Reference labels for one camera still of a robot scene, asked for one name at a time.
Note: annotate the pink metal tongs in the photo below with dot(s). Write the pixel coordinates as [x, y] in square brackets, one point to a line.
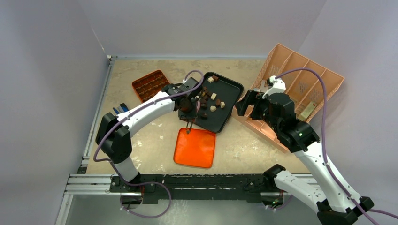
[189, 125]

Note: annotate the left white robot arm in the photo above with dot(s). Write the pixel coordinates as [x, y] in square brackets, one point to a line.
[116, 131]

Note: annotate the orange box lid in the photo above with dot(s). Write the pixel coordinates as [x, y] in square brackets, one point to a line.
[195, 149]

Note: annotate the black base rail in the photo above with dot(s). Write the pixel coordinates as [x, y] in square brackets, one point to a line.
[150, 188]

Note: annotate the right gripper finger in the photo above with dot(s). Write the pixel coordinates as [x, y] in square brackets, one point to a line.
[241, 106]
[253, 97]

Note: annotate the white chocolate cube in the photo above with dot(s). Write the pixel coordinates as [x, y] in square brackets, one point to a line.
[213, 96]

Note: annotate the black tray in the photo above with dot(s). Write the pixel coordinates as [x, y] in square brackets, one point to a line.
[227, 91]

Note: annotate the staple box in organizer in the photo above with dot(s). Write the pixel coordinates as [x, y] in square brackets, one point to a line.
[307, 111]

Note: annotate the white chocolate low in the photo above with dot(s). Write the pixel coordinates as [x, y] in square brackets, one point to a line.
[213, 108]

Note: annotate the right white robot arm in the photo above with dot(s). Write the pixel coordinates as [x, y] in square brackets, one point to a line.
[334, 201]

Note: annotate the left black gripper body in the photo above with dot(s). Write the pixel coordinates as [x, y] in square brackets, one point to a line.
[189, 111]

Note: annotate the orange chocolate box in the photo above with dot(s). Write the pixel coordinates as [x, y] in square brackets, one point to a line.
[149, 85]

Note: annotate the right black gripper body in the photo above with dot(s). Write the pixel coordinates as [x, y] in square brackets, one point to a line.
[247, 103]

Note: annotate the blue stapler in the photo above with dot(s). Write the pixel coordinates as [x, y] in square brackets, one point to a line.
[121, 108]

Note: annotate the pink desk organizer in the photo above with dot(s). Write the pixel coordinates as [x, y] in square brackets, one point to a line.
[302, 87]

